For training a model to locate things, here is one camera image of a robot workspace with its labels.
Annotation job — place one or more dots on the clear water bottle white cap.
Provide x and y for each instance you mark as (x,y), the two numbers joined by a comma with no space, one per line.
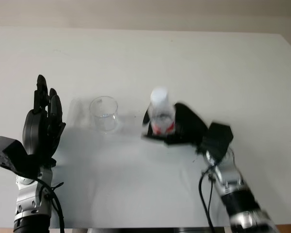
(160,106)

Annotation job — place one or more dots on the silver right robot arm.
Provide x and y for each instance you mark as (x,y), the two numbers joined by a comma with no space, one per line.
(235,191)

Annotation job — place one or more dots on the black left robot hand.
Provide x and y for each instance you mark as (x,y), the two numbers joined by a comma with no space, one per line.
(31,128)

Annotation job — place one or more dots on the clear plastic cup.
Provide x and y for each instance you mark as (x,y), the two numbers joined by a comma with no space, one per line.
(104,116)

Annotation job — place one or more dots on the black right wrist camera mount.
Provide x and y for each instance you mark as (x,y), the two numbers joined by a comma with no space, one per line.
(218,138)

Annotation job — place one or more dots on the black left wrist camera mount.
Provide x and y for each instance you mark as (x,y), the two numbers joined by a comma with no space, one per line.
(11,151)

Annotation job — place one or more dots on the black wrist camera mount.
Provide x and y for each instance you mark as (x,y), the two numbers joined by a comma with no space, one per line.
(218,138)
(11,151)

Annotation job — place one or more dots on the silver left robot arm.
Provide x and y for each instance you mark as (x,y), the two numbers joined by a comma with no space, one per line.
(29,196)

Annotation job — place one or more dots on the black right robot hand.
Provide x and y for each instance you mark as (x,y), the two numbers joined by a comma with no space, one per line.
(189,126)

